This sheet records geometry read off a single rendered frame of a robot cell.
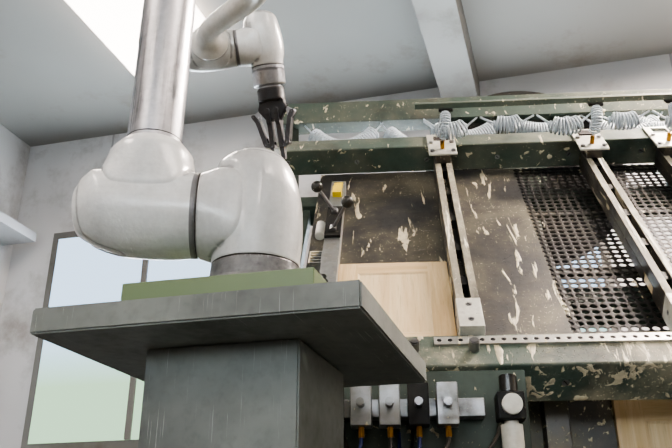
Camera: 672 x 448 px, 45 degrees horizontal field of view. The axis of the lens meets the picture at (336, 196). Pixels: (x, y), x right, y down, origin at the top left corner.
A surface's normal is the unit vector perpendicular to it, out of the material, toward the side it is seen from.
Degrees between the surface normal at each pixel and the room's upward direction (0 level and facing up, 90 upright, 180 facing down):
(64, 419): 90
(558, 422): 90
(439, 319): 50
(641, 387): 140
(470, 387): 90
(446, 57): 180
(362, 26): 180
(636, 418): 90
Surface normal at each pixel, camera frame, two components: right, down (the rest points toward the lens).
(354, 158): -0.05, 0.43
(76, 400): -0.27, -0.40
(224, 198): 0.00, -0.40
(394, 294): -0.06, -0.90
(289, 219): 0.77, -0.25
